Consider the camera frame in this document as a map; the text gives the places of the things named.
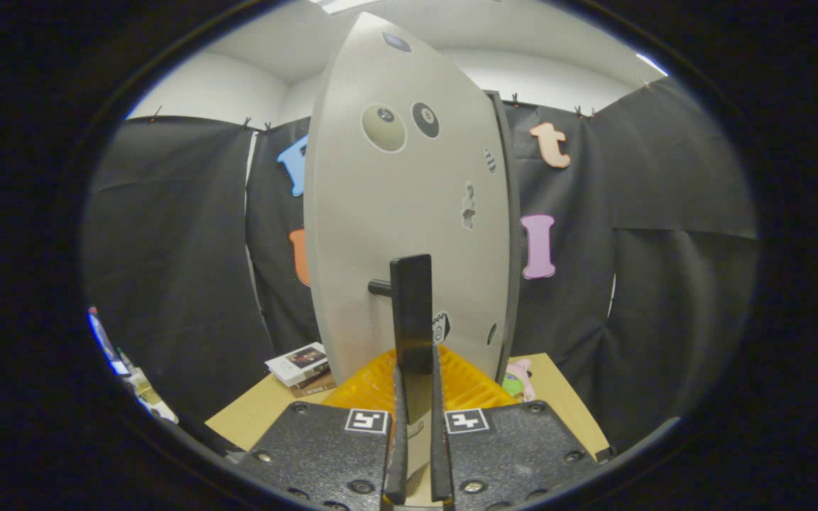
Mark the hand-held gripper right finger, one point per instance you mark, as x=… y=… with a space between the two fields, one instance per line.
x=439 y=447

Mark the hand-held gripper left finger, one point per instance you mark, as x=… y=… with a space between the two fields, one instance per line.
x=398 y=440

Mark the grey shoe cabinet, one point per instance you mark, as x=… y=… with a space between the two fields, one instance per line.
x=515 y=248

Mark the light grey shoe cabinet door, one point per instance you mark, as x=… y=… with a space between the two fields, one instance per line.
x=395 y=213

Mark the brown book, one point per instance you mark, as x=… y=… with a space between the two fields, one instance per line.
x=313 y=388

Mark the pink and green plush toy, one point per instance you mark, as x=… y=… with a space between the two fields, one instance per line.
x=522 y=372

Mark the white book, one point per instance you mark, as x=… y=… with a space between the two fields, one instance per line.
x=295 y=363

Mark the blue and white clutter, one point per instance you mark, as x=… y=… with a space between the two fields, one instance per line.
x=107 y=344

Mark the black backdrop cloth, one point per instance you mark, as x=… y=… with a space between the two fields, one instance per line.
x=664 y=177

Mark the long ceiling light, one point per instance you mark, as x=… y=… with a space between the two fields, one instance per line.
x=341 y=5

